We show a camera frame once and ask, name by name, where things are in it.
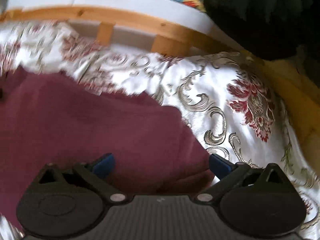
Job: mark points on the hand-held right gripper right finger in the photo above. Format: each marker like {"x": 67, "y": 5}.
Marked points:
{"x": 218, "y": 166}

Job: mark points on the black padded jacket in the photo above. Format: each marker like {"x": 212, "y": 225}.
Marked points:
{"x": 262, "y": 12}

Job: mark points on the wooden bed frame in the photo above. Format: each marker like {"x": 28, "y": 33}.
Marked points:
{"x": 125, "y": 16}

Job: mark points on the white floral satin blanket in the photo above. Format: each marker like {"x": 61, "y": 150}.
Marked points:
{"x": 205, "y": 85}

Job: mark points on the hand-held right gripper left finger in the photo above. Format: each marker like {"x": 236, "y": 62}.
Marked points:
{"x": 105, "y": 164}

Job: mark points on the maroon long-sleeve shirt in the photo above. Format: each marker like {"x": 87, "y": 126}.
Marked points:
{"x": 100, "y": 130}

